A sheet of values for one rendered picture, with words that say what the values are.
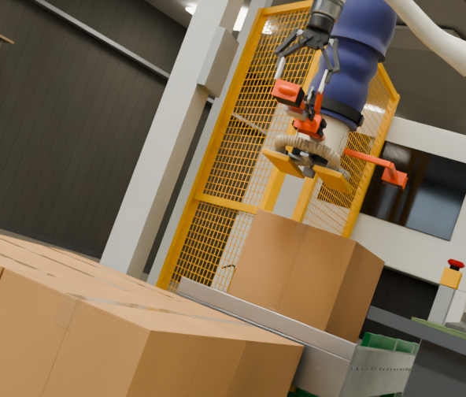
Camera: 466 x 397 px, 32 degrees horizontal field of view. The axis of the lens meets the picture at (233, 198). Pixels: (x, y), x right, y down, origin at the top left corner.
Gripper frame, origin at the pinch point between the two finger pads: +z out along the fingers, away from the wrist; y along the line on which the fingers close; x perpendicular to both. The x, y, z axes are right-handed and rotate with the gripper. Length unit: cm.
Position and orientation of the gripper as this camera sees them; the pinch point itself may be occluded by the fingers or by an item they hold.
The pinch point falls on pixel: (298, 83)
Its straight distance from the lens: 240.0
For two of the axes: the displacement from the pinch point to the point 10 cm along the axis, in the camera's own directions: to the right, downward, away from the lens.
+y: -9.1, -3.1, 2.9
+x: -2.5, -1.6, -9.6
